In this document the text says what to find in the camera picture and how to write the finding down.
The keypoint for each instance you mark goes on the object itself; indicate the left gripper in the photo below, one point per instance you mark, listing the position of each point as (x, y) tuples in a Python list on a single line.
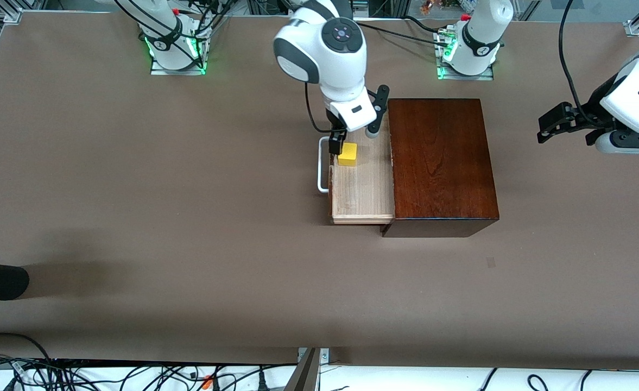
[(589, 117)]

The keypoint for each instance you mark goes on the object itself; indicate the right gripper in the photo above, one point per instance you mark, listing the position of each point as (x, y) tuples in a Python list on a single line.
[(336, 136)]

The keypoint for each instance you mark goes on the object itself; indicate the yellow block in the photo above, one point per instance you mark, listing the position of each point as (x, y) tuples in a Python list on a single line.
[(347, 155)]

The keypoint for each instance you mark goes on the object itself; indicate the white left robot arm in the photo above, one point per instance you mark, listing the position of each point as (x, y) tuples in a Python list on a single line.
[(479, 32)]

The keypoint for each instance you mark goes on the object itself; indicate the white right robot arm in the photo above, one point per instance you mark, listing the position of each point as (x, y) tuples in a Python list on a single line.
[(330, 60)]

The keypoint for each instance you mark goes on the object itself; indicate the dark brown wooden cabinet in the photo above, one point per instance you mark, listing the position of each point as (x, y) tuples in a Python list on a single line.
[(444, 163)]

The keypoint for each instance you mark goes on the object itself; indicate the brown table cover sheet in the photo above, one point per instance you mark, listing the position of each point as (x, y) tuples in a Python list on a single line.
[(189, 217)]

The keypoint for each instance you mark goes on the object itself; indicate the dark slanted bar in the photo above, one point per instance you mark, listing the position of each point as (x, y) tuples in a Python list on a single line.
[(304, 377)]

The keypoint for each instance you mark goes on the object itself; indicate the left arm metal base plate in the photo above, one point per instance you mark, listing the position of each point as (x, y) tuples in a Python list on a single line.
[(466, 77)]

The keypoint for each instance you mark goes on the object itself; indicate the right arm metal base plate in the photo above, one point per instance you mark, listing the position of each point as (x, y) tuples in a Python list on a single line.
[(178, 72)]

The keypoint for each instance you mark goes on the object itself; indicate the small aluminium bracket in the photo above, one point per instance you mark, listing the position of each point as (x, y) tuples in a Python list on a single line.
[(324, 355)]

